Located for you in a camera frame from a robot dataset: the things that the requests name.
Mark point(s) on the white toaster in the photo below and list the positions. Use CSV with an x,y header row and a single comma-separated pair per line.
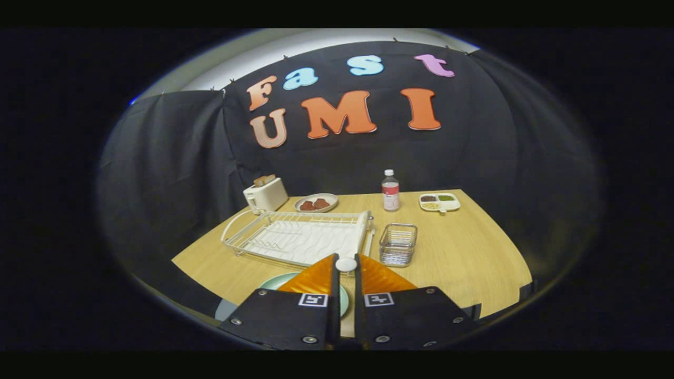
x,y
268,197

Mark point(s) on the clear bottle with red label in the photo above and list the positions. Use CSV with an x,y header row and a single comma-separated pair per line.
x,y
390,195

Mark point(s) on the black table edge clamp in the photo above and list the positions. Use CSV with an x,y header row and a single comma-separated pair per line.
x,y
473,311
527,292

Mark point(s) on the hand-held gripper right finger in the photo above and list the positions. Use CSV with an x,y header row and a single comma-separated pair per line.
x,y
359,305

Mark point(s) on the mint green plate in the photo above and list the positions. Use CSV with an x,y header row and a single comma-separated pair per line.
x,y
274,281

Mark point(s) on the brown meat patty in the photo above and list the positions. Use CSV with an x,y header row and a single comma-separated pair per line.
x,y
307,206
321,203

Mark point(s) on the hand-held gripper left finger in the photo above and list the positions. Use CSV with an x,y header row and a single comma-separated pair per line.
x,y
335,305

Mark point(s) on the white divided food tray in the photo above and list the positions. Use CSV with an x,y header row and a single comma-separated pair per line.
x,y
452,205

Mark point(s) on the toast bread slice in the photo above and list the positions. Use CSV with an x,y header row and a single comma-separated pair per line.
x,y
264,180

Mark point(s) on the small beige plate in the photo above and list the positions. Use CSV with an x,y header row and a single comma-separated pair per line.
x,y
329,197

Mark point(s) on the row of black backdrop clips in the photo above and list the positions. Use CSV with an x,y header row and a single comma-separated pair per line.
x,y
285,57

